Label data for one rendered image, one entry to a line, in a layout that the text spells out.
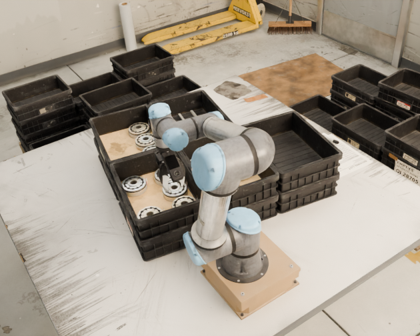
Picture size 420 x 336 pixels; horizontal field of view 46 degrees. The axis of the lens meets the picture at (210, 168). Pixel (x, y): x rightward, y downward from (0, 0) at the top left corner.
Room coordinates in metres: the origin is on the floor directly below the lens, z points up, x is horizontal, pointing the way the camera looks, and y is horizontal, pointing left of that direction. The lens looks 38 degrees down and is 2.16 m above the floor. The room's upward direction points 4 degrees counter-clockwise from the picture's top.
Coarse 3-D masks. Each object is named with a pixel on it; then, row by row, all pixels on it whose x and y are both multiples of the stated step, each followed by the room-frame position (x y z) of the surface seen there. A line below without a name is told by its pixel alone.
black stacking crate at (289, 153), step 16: (272, 128) 1.95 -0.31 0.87; (288, 128) 1.98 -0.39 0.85; (304, 128) 1.89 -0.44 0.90; (288, 144) 1.87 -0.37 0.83; (304, 144) 1.86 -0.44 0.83; (320, 144) 1.77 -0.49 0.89; (288, 160) 1.75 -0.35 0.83; (304, 160) 1.74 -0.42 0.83; (304, 176) 1.58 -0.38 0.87; (320, 176) 1.60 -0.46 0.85; (288, 192) 1.54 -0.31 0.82
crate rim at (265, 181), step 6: (204, 138) 1.82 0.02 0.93; (186, 156) 1.69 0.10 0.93; (270, 168) 1.58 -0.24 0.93; (276, 174) 1.53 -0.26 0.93; (258, 180) 1.50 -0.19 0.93; (264, 180) 1.50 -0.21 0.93; (270, 180) 1.51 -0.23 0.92; (276, 180) 1.52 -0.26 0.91; (240, 186) 1.47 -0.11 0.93; (246, 186) 1.47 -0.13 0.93; (252, 186) 1.48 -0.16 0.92; (258, 186) 1.49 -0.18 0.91; (240, 192) 1.46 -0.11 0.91
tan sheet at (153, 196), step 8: (144, 176) 1.71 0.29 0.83; (152, 176) 1.70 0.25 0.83; (152, 184) 1.65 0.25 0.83; (152, 192) 1.59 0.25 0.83; (160, 192) 1.59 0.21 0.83; (136, 200) 1.55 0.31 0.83; (144, 200) 1.55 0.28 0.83; (152, 200) 1.54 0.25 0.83; (160, 200) 1.54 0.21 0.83; (136, 208) 1.50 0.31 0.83; (160, 208) 1.49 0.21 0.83; (168, 208) 1.49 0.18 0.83
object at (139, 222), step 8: (152, 152) 1.74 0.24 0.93; (176, 152) 1.74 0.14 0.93; (120, 160) 1.70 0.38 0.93; (128, 160) 1.70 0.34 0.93; (184, 160) 1.67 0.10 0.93; (112, 168) 1.65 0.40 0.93; (192, 176) 1.56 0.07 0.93; (120, 184) 1.54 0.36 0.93; (128, 200) 1.44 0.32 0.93; (128, 208) 1.41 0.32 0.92; (176, 208) 1.37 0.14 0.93; (184, 208) 1.38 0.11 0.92; (192, 208) 1.39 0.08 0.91; (136, 216) 1.34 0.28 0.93; (152, 216) 1.34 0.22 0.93; (160, 216) 1.34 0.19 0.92; (168, 216) 1.35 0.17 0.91; (136, 224) 1.32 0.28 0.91; (144, 224) 1.32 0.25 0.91
